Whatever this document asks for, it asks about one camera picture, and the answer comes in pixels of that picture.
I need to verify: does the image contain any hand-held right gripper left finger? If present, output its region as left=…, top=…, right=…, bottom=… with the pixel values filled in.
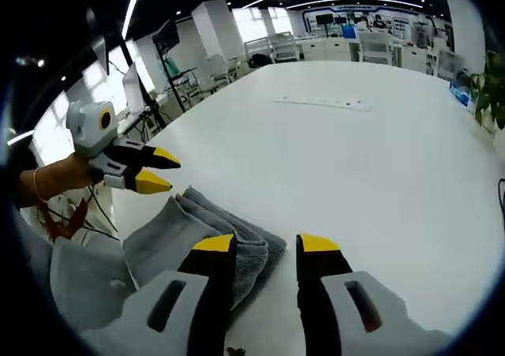
left=80, top=233, right=239, bottom=356

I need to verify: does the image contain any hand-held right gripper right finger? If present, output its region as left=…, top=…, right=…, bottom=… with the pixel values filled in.
left=295, top=233, right=453, bottom=356

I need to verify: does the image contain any grey towel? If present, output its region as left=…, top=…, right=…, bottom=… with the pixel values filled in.
left=122, top=185, right=288, bottom=310

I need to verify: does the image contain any person's left hand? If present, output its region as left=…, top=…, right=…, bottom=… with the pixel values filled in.
left=46, top=152, right=106, bottom=199

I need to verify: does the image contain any person's red patterned clothing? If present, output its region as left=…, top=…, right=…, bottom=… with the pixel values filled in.
left=37, top=197, right=90, bottom=241

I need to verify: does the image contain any grey mesh chair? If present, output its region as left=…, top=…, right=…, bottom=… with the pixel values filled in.
left=49, top=229, right=139, bottom=332

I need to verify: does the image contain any white table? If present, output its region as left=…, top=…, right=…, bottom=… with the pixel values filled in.
left=112, top=59, right=502, bottom=356

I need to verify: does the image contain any white office chair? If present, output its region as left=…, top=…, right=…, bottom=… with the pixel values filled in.
left=271, top=32, right=299, bottom=63
left=361, top=32, right=391, bottom=63

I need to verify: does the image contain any white power strip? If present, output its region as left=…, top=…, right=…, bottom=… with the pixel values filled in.
left=271, top=94, right=374, bottom=114

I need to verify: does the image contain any blue packet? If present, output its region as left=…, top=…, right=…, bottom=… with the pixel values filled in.
left=449, top=80, right=474, bottom=108

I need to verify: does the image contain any green potted plant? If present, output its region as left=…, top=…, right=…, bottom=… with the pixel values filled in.
left=471, top=50, right=505, bottom=131

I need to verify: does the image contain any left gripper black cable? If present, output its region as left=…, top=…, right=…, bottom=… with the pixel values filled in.
left=88, top=182, right=119, bottom=241

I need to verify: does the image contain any gold bracelet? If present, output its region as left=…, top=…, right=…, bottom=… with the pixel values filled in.
left=32, top=167, right=50, bottom=204

